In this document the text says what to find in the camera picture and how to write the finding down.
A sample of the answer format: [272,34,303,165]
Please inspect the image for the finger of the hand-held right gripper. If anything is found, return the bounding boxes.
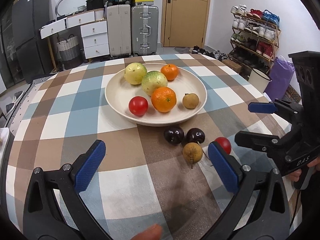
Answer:
[248,99,304,124]
[234,130,292,156]

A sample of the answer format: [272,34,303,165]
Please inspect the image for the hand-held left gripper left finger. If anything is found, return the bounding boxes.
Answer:
[23,139,113,240]

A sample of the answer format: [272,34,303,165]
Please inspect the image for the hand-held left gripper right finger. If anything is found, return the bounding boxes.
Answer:
[200,141,292,240]

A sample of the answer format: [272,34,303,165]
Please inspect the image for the small red tomato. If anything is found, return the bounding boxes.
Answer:
[214,137,232,155]

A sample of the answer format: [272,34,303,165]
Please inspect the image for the brown longan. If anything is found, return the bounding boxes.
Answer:
[182,142,203,169]
[182,93,200,109]

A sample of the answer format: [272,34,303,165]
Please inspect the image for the dark red cherry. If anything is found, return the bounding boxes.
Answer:
[186,128,206,144]
[164,126,185,145]

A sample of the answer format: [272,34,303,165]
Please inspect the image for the cream round plate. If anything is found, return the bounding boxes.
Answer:
[104,63,207,127]

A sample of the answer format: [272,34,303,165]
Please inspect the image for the large red tomato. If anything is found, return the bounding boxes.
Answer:
[128,96,149,116]

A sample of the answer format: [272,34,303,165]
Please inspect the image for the orange mandarin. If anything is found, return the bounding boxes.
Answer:
[160,64,179,81]
[151,87,177,113]

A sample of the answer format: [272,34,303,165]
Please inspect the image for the yellow passion fruit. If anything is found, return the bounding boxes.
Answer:
[124,62,148,85]

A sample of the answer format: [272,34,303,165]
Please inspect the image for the green-yellow passion fruit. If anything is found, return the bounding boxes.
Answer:
[141,71,168,96]

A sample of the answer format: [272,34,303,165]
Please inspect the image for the person's right hand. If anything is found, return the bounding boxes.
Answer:
[289,155,320,182]

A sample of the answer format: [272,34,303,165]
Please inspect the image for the person's left hand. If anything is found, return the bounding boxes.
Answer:
[130,224,163,240]

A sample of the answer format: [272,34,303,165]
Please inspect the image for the white bucket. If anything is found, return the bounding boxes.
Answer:
[248,67,272,93]

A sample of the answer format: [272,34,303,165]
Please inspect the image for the patterned flat box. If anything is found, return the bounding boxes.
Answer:
[285,85,302,103]

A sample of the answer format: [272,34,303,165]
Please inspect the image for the purple bag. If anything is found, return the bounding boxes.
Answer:
[264,56,296,102]

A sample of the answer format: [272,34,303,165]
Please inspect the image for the brown cardboard box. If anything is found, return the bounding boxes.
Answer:
[221,59,242,73]

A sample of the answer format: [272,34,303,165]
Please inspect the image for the wooden shoe rack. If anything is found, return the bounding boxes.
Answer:
[229,5,282,74]

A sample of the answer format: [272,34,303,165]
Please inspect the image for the rows of sneakers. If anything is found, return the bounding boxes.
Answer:
[230,4,280,67]

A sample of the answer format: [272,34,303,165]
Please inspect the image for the pile of dark shoes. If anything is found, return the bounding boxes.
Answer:
[191,45,229,61]

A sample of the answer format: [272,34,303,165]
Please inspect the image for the grey seat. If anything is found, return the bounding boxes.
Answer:
[0,127,11,158]

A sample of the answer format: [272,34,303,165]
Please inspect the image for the patterned rug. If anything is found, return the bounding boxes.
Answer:
[5,74,60,128]

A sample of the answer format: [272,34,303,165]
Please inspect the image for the grey slippers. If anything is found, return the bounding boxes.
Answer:
[4,90,26,113]

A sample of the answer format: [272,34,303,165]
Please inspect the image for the woven laundry basket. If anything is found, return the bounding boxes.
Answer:
[56,34,81,69]

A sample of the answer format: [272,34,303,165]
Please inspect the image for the wooden door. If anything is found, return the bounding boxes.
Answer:
[161,0,212,48]

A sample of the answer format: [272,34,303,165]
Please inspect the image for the white drawer dresser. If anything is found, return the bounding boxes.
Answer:
[39,8,110,61]

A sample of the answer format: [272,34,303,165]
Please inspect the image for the beige suitcase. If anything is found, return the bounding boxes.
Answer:
[107,4,132,57]

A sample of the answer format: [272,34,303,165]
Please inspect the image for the silver suitcase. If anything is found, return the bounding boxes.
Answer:
[131,5,159,56]

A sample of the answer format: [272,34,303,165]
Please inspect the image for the dark glass cabinet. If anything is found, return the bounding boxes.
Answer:
[0,2,18,90]

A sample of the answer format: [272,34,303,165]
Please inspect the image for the black refrigerator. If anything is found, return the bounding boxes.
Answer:
[11,0,54,83]

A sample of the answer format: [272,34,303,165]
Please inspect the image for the black storage box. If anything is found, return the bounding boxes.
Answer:
[86,0,108,11]

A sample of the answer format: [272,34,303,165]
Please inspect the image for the oval metal hoop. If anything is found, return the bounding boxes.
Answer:
[55,0,92,17]

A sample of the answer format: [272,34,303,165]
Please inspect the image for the black cable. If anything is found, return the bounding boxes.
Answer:
[289,189,300,232]

